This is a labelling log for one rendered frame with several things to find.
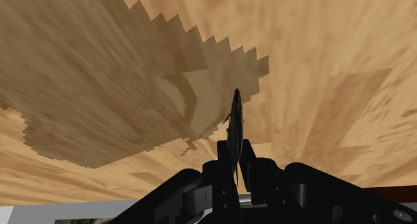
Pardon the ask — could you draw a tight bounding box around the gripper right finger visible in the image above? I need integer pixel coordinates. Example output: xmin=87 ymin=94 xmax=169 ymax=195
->
xmin=237 ymin=138 xmax=417 ymax=224

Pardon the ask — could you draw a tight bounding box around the dark grey fish figure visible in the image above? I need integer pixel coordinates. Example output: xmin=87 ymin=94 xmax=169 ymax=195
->
xmin=223 ymin=88 xmax=245 ymax=186

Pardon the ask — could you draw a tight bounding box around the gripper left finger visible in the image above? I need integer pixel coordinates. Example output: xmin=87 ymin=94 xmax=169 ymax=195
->
xmin=109 ymin=139 xmax=243 ymax=224

